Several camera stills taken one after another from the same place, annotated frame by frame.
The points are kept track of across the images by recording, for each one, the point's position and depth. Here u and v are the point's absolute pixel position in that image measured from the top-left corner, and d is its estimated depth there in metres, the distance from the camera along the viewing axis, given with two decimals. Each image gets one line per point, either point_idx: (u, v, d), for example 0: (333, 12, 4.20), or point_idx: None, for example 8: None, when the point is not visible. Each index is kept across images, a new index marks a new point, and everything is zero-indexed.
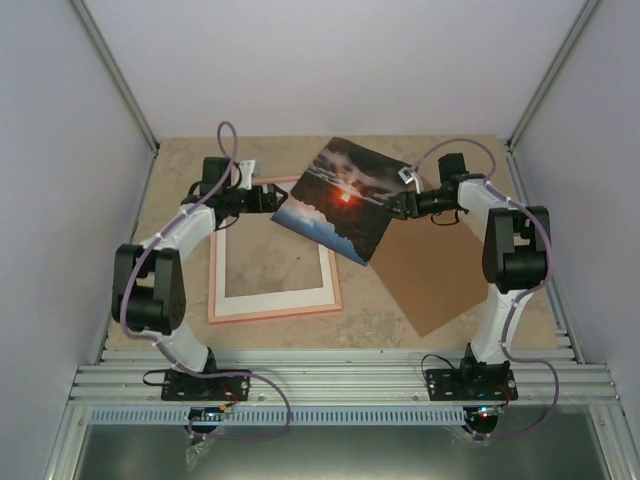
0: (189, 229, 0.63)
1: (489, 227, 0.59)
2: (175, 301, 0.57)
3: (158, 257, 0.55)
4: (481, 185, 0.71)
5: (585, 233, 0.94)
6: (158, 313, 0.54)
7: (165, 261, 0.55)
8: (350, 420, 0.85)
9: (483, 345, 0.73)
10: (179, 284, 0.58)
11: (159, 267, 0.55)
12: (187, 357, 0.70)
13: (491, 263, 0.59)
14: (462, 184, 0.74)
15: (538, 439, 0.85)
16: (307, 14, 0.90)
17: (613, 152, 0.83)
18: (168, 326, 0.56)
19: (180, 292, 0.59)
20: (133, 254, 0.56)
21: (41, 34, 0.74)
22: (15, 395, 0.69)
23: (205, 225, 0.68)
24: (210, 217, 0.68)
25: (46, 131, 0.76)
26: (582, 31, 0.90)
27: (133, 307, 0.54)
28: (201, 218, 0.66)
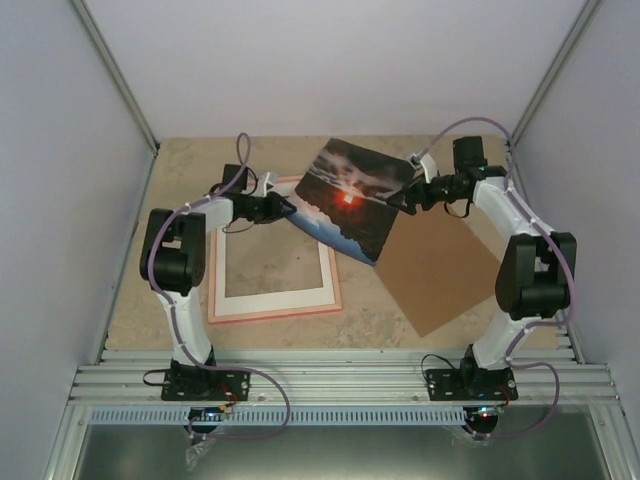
0: (213, 209, 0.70)
1: (510, 256, 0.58)
2: (199, 263, 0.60)
3: (187, 220, 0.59)
4: (501, 189, 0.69)
5: (585, 233, 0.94)
6: (181, 271, 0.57)
7: (195, 221, 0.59)
8: (350, 420, 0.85)
9: (488, 354, 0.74)
10: (202, 248, 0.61)
11: (189, 230, 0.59)
12: (196, 339, 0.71)
13: (508, 285, 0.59)
14: (480, 182, 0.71)
15: (538, 439, 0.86)
16: (306, 14, 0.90)
17: (613, 152, 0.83)
18: (189, 283, 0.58)
19: (204, 257, 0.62)
20: (165, 216, 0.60)
21: (42, 36, 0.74)
22: (15, 394, 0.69)
23: (225, 213, 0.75)
24: (229, 206, 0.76)
25: (46, 132, 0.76)
26: (582, 32, 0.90)
27: (158, 263, 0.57)
28: (222, 205, 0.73)
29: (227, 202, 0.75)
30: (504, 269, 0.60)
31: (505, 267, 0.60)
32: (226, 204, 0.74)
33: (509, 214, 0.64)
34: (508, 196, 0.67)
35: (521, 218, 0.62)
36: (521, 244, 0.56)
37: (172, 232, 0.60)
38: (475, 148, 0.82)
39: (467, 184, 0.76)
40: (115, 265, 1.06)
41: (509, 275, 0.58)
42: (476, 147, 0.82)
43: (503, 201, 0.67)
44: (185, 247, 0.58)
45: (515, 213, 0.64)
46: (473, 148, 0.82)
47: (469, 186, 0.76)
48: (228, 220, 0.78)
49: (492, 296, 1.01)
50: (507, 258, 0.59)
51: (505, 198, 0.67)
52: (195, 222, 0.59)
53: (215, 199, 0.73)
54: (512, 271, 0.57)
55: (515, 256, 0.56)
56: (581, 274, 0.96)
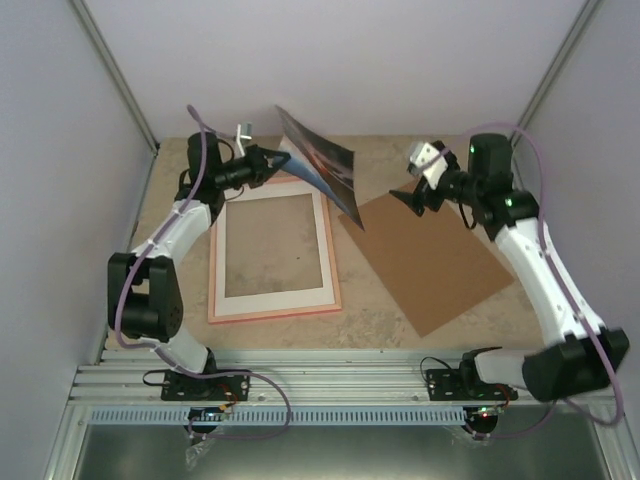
0: (186, 230, 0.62)
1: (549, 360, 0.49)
2: (174, 306, 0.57)
3: (151, 267, 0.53)
4: (539, 249, 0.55)
5: (586, 234, 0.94)
6: (155, 322, 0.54)
7: (159, 267, 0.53)
8: (350, 421, 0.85)
9: (490, 370, 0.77)
10: (175, 291, 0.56)
11: (154, 280, 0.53)
12: (186, 357, 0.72)
13: (542, 377, 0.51)
14: (509, 229, 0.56)
15: (537, 439, 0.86)
16: (306, 13, 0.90)
17: (615, 154, 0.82)
18: (164, 332, 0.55)
19: (177, 298, 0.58)
20: (127, 264, 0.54)
21: (43, 36, 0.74)
22: (14, 398, 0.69)
23: (199, 225, 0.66)
24: (205, 214, 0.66)
25: (43, 133, 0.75)
26: (582, 32, 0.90)
27: (130, 315, 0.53)
28: (195, 216, 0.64)
29: (202, 207, 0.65)
30: (539, 353, 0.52)
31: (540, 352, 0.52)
32: (198, 213, 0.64)
33: (549, 294, 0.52)
34: (544, 258, 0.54)
35: (564, 304, 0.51)
36: (567, 351, 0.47)
37: (139, 276, 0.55)
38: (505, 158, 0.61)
39: (487, 218, 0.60)
40: None
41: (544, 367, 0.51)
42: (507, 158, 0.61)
43: (540, 269, 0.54)
44: (154, 298, 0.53)
45: (557, 290, 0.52)
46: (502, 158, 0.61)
47: (494, 221, 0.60)
48: (207, 226, 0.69)
49: (492, 296, 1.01)
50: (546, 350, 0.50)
51: (541, 263, 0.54)
52: (159, 269, 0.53)
53: (183, 211, 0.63)
54: (549, 369, 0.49)
55: (558, 362, 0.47)
56: (581, 275, 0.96)
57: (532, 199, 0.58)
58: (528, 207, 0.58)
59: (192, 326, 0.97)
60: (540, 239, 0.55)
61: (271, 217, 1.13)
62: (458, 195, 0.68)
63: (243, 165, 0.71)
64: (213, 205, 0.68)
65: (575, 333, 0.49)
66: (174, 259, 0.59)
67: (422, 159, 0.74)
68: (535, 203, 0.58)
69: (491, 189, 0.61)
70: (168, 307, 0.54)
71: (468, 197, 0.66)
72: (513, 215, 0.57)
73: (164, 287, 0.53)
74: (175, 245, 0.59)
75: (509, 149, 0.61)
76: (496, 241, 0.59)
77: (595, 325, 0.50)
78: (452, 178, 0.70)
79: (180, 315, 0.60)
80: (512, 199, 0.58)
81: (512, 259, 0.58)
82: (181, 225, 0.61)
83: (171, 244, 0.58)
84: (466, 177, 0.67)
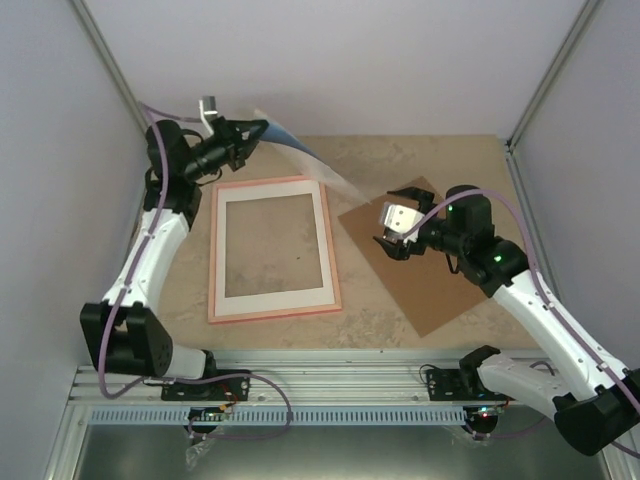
0: (161, 253, 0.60)
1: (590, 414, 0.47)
2: (160, 346, 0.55)
3: (129, 316, 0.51)
4: (545, 302, 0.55)
5: (588, 235, 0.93)
6: (144, 367, 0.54)
7: (138, 315, 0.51)
8: (350, 421, 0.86)
9: (493, 377, 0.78)
10: (159, 331, 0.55)
11: (134, 333, 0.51)
12: (184, 368, 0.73)
13: (580, 430, 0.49)
14: (508, 289, 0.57)
15: (536, 439, 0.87)
16: (305, 13, 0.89)
17: (617, 156, 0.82)
18: (154, 373, 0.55)
19: (163, 336, 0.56)
20: (101, 314, 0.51)
21: (40, 37, 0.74)
22: (14, 402, 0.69)
23: (174, 241, 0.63)
24: (179, 223, 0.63)
25: (40, 134, 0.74)
26: (583, 31, 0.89)
27: (116, 361, 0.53)
28: (168, 233, 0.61)
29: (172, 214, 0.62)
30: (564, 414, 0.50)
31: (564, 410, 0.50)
32: (171, 229, 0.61)
33: (567, 350, 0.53)
34: (550, 310, 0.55)
35: (585, 357, 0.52)
36: (604, 408, 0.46)
37: (120, 321, 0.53)
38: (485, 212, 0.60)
39: (482, 278, 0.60)
40: (116, 265, 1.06)
41: (578, 424, 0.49)
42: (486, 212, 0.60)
43: (550, 324, 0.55)
44: (136, 347, 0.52)
45: (573, 344, 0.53)
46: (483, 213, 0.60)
47: (488, 279, 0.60)
48: (186, 232, 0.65)
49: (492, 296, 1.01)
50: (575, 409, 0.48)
51: (548, 317, 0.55)
52: (137, 318, 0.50)
53: (154, 232, 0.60)
54: (590, 428, 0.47)
55: (598, 418, 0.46)
56: (583, 275, 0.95)
57: (518, 250, 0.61)
58: (516, 259, 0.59)
59: (193, 326, 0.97)
60: (540, 293, 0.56)
61: (271, 216, 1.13)
62: (440, 243, 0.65)
63: (215, 145, 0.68)
64: (189, 204, 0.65)
65: (603, 386, 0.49)
66: (153, 293, 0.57)
67: (396, 222, 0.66)
68: (520, 252, 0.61)
69: (475, 243, 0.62)
70: (153, 351, 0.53)
71: (450, 247, 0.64)
72: (506, 270, 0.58)
73: (145, 337, 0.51)
74: (150, 281, 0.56)
75: (489, 204, 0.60)
76: (495, 297, 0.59)
77: (619, 370, 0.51)
78: (430, 225, 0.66)
79: (168, 347, 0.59)
80: (500, 254, 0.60)
81: (516, 314, 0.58)
82: (155, 249, 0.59)
83: (146, 279, 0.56)
84: (445, 224, 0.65)
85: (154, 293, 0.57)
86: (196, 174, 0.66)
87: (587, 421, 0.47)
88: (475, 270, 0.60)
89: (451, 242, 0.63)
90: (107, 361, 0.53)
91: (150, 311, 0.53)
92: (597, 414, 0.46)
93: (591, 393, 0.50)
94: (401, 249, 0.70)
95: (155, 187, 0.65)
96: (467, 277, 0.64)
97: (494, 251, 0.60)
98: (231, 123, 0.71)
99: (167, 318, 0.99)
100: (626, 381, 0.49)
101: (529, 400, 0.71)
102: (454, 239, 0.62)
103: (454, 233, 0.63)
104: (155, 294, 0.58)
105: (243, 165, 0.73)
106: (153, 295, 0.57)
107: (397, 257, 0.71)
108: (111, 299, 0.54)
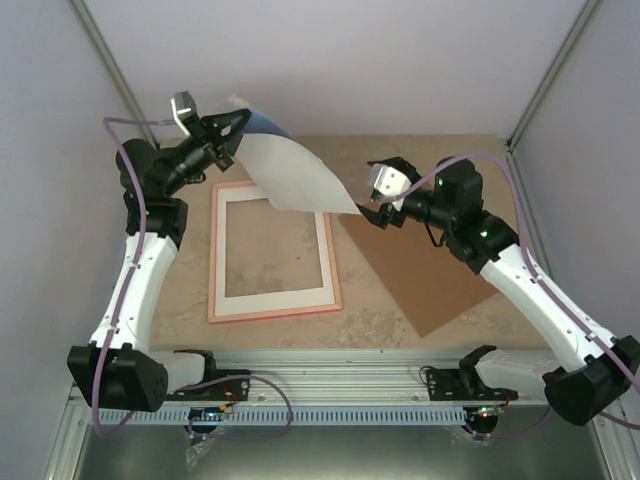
0: (149, 284, 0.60)
1: (581, 389, 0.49)
2: (156, 379, 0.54)
3: (118, 359, 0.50)
4: (532, 271, 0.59)
5: (590, 235, 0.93)
6: (139, 403, 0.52)
7: (128, 357, 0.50)
8: (351, 420, 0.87)
9: (491, 376, 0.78)
10: (153, 367, 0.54)
11: (125, 373, 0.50)
12: (183, 376, 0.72)
13: (572, 404, 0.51)
14: (495, 262, 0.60)
15: (535, 439, 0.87)
16: (305, 13, 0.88)
17: (619, 157, 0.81)
18: (148, 407, 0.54)
19: (157, 372, 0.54)
20: (90, 357, 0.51)
21: (37, 38, 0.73)
22: (14, 404, 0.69)
23: (160, 266, 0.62)
24: (164, 247, 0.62)
25: (38, 135, 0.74)
26: (584, 31, 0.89)
27: (110, 402, 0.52)
28: (155, 261, 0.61)
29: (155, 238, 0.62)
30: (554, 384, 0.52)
31: (555, 383, 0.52)
32: (157, 254, 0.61)
33: (556, 322, 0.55)
34: (537, 283, 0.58)
35: (574, 328, 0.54)
36: (594, 377, 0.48)
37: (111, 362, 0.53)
38: (474, 189, 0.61)
39: (468, 254, 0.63)
40: (116, 265, 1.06)
41: (570, 397, 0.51)
42: (476, 189, 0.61)
43: (539, 296, 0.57)
44: (128, 387, 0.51)
45: (562, 316, 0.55)
46: (474, 190, 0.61)
47: (475, 255, 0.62)
48: (174, 253, 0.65)
49: (492, 296, 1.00)
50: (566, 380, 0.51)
51: (537, 289, 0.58)
52: (128, 359, 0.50)
53: (139, 261, 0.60)
54: (581, 399, 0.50)
55: (588, 390, 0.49)
56: (585, 275, 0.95)
57: (506, 226, 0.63)
58: (503, 233, 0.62)
59: (193, 326, 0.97)
60: (528, 266, 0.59)
61: (271, 216, 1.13)
62: (426, 217, 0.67)
63: (192, 147, 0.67)
64: (173, 223, 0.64)
65: (592, 356, 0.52)
66: (143, 330, 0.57)
67: (386, 186, 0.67)
68: (509, 228, 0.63)
69: (464, 219, 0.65)
70: (146, 388, 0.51)
71: (439, 220, 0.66)
72: (494, 245, 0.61)
73: (136, 378, 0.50)
74: (137, 318, 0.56)
75: (480, 181, 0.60)
76: (483, 273, 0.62)
77: (608, 339, 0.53)
78: (417, 197, 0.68)
79: (166, 379, 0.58)
80: (487, 230, 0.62)
81: (506, 289, 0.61)
82: (143, 280, 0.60)
83: (134, 316, 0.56)
84: (435, 199, 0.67)
85: (144, 326, 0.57)
86: (181, 179, 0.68)
87: (579, 392, 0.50)
88: (463, 246, 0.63)
89: (439, 216, 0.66)
90: (103, 399, 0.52)
91: (140, 352, 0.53)
92: (589, 385, 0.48)
93: (580, 362, 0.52)
94: (384, 216, 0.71)
95: (135, 207, 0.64)
96: (454, 251, 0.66)
97: (482, 227, 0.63)
98: (206, 118, 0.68)
99: (167, 318, 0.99)
100: (615, 349, 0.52)
101: (526, 388, 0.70)
102: (443, 212, 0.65)
103: (443, 208, 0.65)
104: (146, 331, 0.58)
105: (231, 163, 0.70)
106: (144, 332, 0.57)
107: (380, 225, 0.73)
108: (100, 341, 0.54)
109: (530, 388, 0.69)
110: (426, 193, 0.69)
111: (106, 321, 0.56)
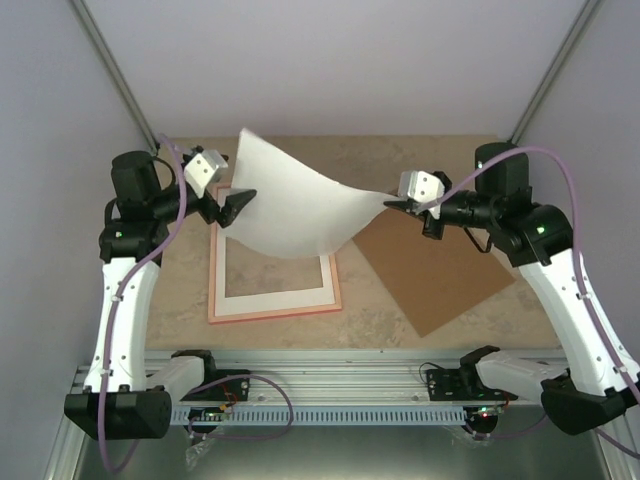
0: (137, 313, 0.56)
1: (590, 415, 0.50)
2: (160, 405, 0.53)
3: (119, 399, 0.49)
4: (579, 280, 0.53)
5: (589, 237, 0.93)
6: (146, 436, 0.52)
7: (127, 396, 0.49)
8: (350, 420, 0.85)
9: (492, 378, 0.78)
10: (155, 395, 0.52)
11: (130, 420, 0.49)
12: (185, 384, 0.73)
13: (569, 418, 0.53)
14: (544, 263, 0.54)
15: (534, 439, 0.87)
16: (306, 15, 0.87)
17: (618, 160, 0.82)
18: (156, 435, 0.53)
19: (161, 398, 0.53)
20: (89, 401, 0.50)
21: (41, 40, 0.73)
22: (15, 404, 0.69)
23: (143, 291, 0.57)
24: (148, 275, 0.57)
25: (38, 137, 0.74)
26: (584, 30, 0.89)
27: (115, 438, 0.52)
28: (139, 287, 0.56)
29: (143, 271, 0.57)
30: (555, 397, 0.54)
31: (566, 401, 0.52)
32: (140, 282, 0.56)
33: (588, 345, 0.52)
34: (582, 300, 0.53)
35: (604, 356, 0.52)
36: (609, 410, 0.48)
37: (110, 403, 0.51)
38: (521, 171, 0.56)
39: (516, 246, 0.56)
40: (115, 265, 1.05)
41: (566, 407, 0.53)
42: (524, 169, 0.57)
43: (577, 314, 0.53)
44: (132, 424, 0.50)
45: (596, 340, 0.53)
46: (519, 172, 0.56)
47: (522, 247, 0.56)
48: (157, 269, 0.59)
49: (492, 296, 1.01)
50: (569, 398, 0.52)
51: (579, 306, 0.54)
52: (127, 399, 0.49)
53: (122, 293, 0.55)
54: (583, 418, 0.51)
55: (597, 416, 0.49)
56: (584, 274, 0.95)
57: (562, 215, 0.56)
58: (558, 227, 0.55)
59: (193, 326, 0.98)
60: (577, 279, 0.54)
61: None
62: (470, 219, 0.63)
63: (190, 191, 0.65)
64: (151, 239, 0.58)
65: (613, 386, 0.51)
66: (140, 365, 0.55)
67: (421, 192, 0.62)
68: (564, 219, 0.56)
69: (509, 208, 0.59)
70: (153, 424, 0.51)
71: (483, 220, 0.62)
72: (547, 243, 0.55)
73: (139, 419, 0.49)
74: (131, 357, 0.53)
75: (526, 161, 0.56)
76: (522, 269, 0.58)
77: (634, 374, 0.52)
78: (456, 200, 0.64)
79: (169, 401, 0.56)
80: (542, 224, 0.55)
81: (542, 292, 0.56)
82: (129, 312, 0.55)
83: (126, 355, 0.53)
84: (474, 197, 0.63)
85: (139, 362, 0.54)
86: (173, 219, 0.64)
87: (582, 410, 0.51)
88: (509, 236, 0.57)
89: (483, 215, 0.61)
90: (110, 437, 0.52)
91: (141, 390, 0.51)
92: (599, 414, 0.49)
93: (600, 392, 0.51)
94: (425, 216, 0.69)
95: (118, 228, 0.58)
96: (501, 245, 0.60)
97: (531, 216, 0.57)
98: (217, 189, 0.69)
99: (167, 318, 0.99)
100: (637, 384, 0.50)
101: (526, 390, 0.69)
102: (486, 209, 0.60)
103: (485, 202, 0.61)
104: (143, 363, 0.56)
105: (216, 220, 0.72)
106: (140, 365, 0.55)
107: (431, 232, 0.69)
108: (96, 387, 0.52)
109: (528, 393, 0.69)
110: (465, 194, 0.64)
111: (99, 363, 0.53)
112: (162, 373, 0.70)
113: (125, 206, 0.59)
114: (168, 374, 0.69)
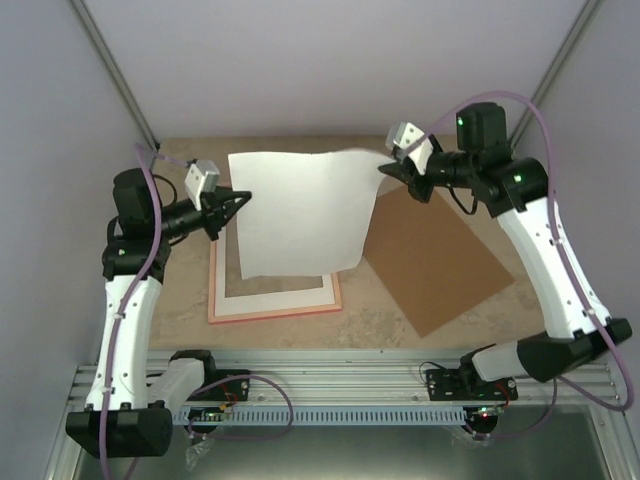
0: (140, 331, 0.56)
1: (558, 354, 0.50)
2: (161, 423, 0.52)
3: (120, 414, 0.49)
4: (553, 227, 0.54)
5: (590, 235, 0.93)
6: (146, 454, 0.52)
7: (129, 413, 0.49)
8: (350, 421, 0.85)
9: (490, 370, 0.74)
10: (155, 413, 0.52)
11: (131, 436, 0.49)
12: (184, 386, 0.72)
13: (542, 364, 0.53)
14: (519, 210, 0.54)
15: (534, 439, 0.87)
16: (307, 12, 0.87)
17: (619, 157, 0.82)
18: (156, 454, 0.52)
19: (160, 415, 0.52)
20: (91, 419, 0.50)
21: (40, 37, 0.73)
22: (14, 404, 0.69)
23: (146, 310, 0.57)
24: (151, 291, 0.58)
25: (36, 132, 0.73)
26: (589, 20, 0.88)
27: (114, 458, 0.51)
28: (142, 304, 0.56)
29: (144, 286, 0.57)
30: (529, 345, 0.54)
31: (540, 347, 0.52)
32: (142, 299, 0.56)
33: (557, 286, 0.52)
34: (554, 246, 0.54)
35: (573, 298, 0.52)
36: (576, 349, 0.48)
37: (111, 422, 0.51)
38: (496, 123, 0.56)
39: (493, 196, 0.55)
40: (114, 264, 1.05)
41: (542, 357, 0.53)
42: (500, 123, 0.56)
43: (548, 258, 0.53)
44: (131, 441, 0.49)
45: (567, 282, 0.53)
46: (494, 123, 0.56)
47: (500, 197, 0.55)
48: (159, 287, 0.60)
49: (492, 296, 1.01)
50: (541, 346, 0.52)
51: (551, 250, 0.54)
52: (129, 416, 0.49)
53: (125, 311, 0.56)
54: (553, 361, 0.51)
55: (564, 355, 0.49)
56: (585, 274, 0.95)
57: (540, 167, 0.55)
58: (535, 177, 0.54)
59: (193, 326, 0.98)
60: (551, 226, 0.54)
61: None
62: (453, 179, 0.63)
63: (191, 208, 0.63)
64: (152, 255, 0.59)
65: (581, 327, 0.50)
66: (142, 383, 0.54)
67: (406, 140, 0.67)
68: (542, 172, 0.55)
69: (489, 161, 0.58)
70: (153, 440, 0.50)
71: (464, 179, 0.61)
72: (523, 192, 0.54)
73: (138, 434, 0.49)
74: (133, 374, 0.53)
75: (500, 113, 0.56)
76: (500, 219, 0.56)
77: (602, 317, 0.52)
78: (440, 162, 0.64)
79: (171, 420, 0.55)
80: (520, 174, 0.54)
81: (515, 240, 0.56)
82: (132, 331, 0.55)
83: (128, 372, 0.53)
84: (456, 158, 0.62)
85: (141, 380, 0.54)
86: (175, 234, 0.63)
87: (552, 352, 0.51)
88: (486, 187, 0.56)
89: (463, 173, 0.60)
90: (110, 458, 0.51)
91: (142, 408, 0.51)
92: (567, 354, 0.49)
93: (568, 333, 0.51)
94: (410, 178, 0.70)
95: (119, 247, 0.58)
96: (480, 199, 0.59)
97: (509, 166, 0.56)
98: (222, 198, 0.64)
99: (167, 318, 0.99)
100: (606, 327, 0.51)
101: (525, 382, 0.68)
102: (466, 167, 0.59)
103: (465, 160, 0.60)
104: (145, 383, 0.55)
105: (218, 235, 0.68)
106: (142, 384, 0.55)
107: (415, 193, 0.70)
108: (97, 405, 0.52)
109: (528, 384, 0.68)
110: (448, 155, 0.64)
111: (100, 380, 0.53)
112: (163, 378, 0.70)
113: (127, 225, 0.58)
114: (168, 382, 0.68)
